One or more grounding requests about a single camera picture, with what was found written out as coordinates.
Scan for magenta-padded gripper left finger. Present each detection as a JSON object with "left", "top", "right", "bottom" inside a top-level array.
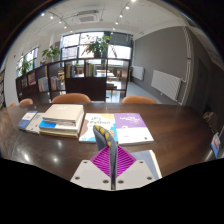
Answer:
[{"left": 69, "top": 145, "right": 112, "bottom": 190}]

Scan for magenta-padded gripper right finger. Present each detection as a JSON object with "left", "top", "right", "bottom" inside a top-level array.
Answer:
[{"left": 116, "top": 145, "right": 158, "bottom": 190}]

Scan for grey towel with yellow letters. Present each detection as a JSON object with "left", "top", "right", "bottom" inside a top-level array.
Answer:
[{"left": 92, "top": 124, "right": 163, "bottom": 191}]

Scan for colourful illustrated white book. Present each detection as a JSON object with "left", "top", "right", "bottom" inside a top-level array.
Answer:
[{"left": 78, "top": 112, "right": 118, "bottom": 144}]

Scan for purple and white book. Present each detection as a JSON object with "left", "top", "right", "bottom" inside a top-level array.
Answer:
[{"left": 114, "top": 112, "right": 155, "bottom": 146}]

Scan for cream thick book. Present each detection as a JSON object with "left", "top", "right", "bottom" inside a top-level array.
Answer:
[{"left": 39, "top": 128, "right": 80, "bottom": 139}]

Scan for blue and white book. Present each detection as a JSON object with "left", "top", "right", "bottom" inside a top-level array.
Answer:
[{"left": 38, "top": 113, "right": 84, "bottom": 134}]

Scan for beige large book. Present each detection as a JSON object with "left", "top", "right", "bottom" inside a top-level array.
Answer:
[{"left": 42, "top": 103, "right": 85, "bottom": 127}]

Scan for white thin book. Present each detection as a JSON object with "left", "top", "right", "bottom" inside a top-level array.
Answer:
[{"left": 25, "top": 112, "right": 45, "bottom": 135}]

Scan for dark blue book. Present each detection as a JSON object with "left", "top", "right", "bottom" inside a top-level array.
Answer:
[{"left": 17, "top": 110, "right": 39, "bottom": 131}]

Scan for blue and white booklet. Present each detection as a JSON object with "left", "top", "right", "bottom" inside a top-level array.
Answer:
[{"left": 210, "top": 132, "right": 223, "bottom": 159}]

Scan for dark divider shelf unit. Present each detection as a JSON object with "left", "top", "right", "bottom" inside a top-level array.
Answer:
[{"left": 15, "top": 58, "right": 131, "bottom": 103}]

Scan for small green potted plant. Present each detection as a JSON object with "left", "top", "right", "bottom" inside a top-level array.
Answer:
[{"left": 18, "top": 59, "right": 34, "bottom": 76}]

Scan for medium green potted plant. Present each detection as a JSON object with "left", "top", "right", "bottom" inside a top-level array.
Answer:
[{"left": 41, "top": 45, "right": 62, "bottom": 63}]

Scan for large green potted plant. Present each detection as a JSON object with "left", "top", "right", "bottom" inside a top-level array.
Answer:
[{"left": 81, "top": 34, "right": 112, "bottom": 58}]

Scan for side window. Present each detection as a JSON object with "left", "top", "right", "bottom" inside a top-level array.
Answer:
[{"left": 15, "top": 47, "right": 39, "bottom": 78}]

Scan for large black-framed window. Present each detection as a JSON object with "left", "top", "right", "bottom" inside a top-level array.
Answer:
[{"left": 60, "top": 31, "right": 133, "bottom": 61}]

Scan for ceiling air conditioner unit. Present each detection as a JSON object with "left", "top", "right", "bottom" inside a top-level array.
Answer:
[{"left": 75, "top": 9, "right": 100, "bottom": 24}]

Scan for ceiling spotlights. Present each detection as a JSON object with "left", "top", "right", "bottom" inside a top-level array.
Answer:
[{"left": 39, "top": 0, "right": 134, "bottom": 29}]

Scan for large white wall radiator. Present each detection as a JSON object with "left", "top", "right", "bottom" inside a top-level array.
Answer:
[{"left": 150, "top": 69, "right": 183, "bottom": 102}]

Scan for small white wall radiator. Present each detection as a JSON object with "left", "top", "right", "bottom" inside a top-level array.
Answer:
[{"left": 132, "top": 65, "right": 145, "bottom": 81}]

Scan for wall bookshelf unit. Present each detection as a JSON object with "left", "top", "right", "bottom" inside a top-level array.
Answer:
[{"left": 0, "top": 69, "right": 7, "bottom": 109}]

